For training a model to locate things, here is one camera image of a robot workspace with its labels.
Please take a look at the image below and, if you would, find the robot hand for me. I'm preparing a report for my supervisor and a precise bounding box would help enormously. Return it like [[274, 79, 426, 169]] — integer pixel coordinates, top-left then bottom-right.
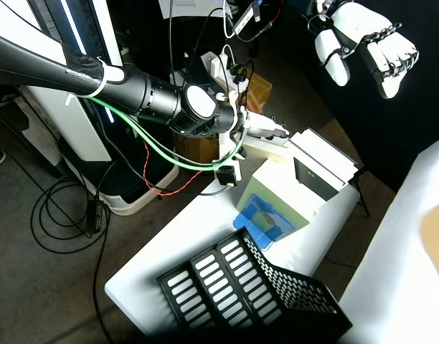
[[314, 0, 420, 100], [242, 111, 291, 140]]

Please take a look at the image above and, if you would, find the brown cardboard box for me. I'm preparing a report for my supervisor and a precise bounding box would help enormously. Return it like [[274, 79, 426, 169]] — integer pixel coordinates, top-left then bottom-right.
[[174, 133, 220, 163], [240, 67, 273, 114]]

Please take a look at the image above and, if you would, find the white power strip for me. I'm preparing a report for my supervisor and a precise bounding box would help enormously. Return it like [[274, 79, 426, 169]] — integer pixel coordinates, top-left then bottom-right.
[[200, 51, 250, 95]]

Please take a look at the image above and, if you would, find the white spine book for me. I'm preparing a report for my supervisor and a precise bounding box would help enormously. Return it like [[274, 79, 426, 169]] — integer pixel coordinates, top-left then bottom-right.
[[293, 134, 353, 189]]

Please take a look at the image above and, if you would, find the light green book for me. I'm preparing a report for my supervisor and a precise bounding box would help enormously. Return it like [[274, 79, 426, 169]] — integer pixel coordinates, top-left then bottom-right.
[[236, 168, 319, 234]]

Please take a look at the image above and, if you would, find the black Let It Be book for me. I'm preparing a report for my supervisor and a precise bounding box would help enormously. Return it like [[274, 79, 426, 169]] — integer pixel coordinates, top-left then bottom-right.
[[289, 138, 348, 202]]

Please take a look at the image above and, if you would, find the black Century book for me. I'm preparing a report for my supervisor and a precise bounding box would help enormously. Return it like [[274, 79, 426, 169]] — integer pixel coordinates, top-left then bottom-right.
[[303, 128, 364, 175]]

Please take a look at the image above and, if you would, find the blue plastic book stand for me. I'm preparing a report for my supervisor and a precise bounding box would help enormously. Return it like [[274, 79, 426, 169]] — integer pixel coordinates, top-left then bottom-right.
[[232, 193, 298, 252]]

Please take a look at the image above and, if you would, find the white usb hub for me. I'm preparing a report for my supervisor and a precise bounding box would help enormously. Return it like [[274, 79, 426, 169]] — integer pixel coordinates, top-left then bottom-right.
[[232, 1, 262, 35]]

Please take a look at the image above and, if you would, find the white paper box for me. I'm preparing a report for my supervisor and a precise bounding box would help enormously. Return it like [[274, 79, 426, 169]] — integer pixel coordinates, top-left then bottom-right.
[[158, 0, 227, 19]]

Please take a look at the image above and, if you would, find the white backdrop board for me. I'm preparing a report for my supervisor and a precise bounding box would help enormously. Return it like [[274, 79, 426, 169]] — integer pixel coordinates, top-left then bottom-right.
[[339, 134, 439, 344]]

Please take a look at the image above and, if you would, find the black power adapter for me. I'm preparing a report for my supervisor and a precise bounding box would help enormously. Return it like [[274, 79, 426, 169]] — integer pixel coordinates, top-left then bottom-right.
[[85, 199, 106, 238]]

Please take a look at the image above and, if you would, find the white robot body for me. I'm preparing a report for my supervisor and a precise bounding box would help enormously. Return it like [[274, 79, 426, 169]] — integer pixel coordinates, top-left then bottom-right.
[[0, 0, 181, 216]]

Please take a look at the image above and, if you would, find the black mesh file organizer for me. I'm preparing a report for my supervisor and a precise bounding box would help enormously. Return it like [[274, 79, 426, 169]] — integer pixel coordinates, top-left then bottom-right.
[[156, 226, 353, 344]]

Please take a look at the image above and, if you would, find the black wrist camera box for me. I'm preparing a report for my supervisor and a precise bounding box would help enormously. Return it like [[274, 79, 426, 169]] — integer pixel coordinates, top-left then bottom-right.
[[214, 165, 239, 188]]

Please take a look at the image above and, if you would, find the green cable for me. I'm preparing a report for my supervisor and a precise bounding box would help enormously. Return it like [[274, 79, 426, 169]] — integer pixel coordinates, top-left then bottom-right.
[[88, 96, 246, 170], [108, 107, 244, 162]]

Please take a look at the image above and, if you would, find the red twisted cable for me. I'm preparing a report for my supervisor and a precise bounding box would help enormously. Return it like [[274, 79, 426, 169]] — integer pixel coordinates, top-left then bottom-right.
[[143, 141, 204, 197]]

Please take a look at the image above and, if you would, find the coiled black cable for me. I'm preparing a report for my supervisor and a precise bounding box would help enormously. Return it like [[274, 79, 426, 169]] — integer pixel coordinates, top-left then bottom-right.
[[29, 161, 115, 254]]

